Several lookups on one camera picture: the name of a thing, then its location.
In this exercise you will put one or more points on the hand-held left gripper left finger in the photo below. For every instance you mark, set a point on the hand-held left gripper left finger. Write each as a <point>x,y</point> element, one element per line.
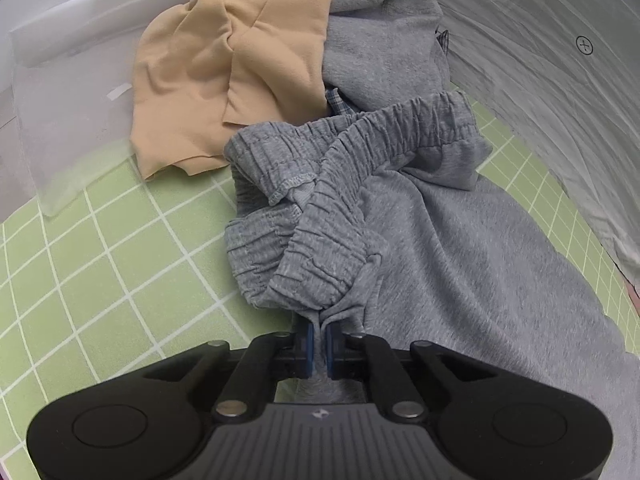
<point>310,347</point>

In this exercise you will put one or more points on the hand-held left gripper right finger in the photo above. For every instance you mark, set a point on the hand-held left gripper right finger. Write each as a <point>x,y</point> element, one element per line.
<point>330,350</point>

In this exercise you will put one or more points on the grey sweat pants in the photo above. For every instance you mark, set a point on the grey sweat pants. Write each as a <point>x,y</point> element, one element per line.
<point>450,260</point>

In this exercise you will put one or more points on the beige garment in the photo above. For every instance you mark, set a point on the beige garment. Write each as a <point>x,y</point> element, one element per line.
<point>200,85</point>

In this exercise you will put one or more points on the pink bed edge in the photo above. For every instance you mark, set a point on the pink bed edge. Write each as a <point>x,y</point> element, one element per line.
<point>635,297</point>

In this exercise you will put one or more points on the grey hooded garment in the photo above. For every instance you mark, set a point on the grey hooded garment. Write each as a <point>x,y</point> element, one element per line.
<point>380,35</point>

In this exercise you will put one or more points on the translucent plastic bin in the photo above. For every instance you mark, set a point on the translucent plastic bin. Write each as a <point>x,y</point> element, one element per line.
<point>65,110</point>

